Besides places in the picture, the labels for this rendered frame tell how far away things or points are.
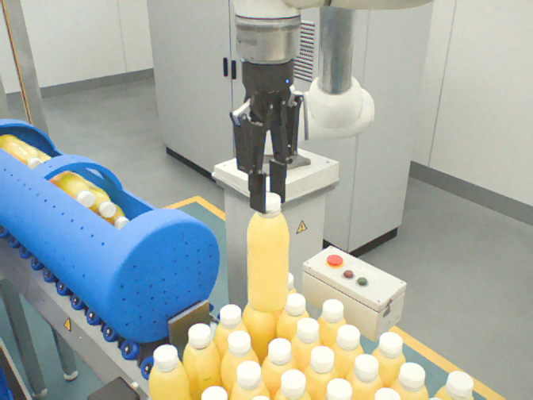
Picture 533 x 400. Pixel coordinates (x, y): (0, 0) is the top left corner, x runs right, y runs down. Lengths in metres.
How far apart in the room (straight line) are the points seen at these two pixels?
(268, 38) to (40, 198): 0.76
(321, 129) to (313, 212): 0.29
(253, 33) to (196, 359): 0.57
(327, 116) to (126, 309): 0.84
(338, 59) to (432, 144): 2.57
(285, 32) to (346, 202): 2.18
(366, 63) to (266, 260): 1.82
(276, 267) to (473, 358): 1.87
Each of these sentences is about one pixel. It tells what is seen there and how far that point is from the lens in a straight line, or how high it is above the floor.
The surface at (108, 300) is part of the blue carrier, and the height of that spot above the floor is 1.12.
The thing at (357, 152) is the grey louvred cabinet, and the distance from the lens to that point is 2.69.
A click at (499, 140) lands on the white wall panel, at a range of 3.69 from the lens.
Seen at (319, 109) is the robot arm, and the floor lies 1.27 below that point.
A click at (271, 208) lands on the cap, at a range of 0.80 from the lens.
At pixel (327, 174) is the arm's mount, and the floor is 1.04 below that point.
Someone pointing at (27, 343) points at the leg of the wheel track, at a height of 0.30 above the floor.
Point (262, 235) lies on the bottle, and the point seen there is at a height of 1.31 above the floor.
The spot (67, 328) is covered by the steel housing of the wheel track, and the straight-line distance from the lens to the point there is 1.39.
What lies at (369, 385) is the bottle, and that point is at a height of 1.08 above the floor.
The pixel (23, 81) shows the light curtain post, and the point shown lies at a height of 1.19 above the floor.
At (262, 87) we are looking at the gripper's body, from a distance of 0.71.
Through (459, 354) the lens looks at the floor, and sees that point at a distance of 2.62.
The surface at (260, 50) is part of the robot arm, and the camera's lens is 0.69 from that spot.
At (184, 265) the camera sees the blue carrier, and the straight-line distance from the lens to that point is 1.09.
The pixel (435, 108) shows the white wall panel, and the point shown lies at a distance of 3.88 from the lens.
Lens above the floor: 1.75
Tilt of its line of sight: 28 degrees down
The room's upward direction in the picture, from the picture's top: straight up
